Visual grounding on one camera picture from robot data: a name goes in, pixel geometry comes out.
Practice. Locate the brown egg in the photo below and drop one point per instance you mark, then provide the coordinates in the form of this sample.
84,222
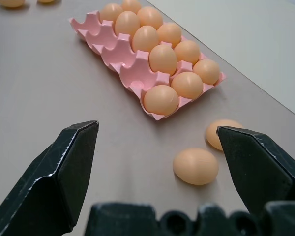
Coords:
215,135
163,59
127,22
195,166
145,38
169,34
207,71
161,99
11,3
186,84
131,5
150,17
187,52
46,1
110,11

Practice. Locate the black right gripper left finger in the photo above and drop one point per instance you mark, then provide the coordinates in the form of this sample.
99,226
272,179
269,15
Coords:
51,182

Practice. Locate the pink egg tray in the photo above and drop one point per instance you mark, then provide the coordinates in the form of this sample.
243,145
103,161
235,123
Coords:
127,61

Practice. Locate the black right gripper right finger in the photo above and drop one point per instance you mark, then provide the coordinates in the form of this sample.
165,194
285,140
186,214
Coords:
258,169

